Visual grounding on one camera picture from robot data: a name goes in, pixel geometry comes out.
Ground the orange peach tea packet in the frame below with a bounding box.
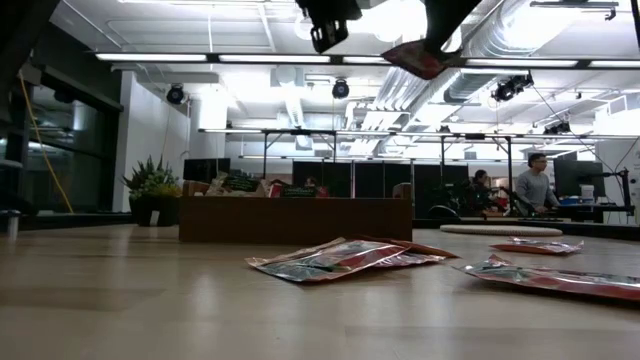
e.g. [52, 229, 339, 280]
[245, 238, 411, 284]
[455, 253, 640, 302]
[357, 234, 460, 260]
[374, 251, 448, 268]
[490, 236, 585, 256]

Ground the wooden three-compartment tea box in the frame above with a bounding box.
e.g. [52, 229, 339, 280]
[178, 182, 413, 246]

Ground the black ceiling spotlight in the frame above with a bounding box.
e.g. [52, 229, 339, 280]
[490, 73, 535, 104]
[543, 120, 573, 137]

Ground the black round ceiling speaker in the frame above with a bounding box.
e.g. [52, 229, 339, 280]
[330, 78, 352, 101]
[165, 83, 187, 106]

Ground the dark background desk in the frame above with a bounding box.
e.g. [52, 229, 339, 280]
[519, 202, 637, 225]

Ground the long ceiling light bar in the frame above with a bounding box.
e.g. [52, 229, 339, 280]
[94, 51, 640, 70]

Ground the potted green succulent plant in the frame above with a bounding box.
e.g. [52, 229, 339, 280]
[121, 154, 180, 227]

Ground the silver ventilation duct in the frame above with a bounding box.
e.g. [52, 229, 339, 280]
[442, 0, 534, 104]

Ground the black office partition wall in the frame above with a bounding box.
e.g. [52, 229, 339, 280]
[292, 160, 471, 199]

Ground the black arched frame bracket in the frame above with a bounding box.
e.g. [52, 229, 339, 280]
[426, 203, 462, 222]

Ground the yellow hanging cable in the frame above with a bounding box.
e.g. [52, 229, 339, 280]
[17, 74, 76, 215]

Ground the small white post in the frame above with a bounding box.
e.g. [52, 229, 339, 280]
[2, 209, 24, 239]

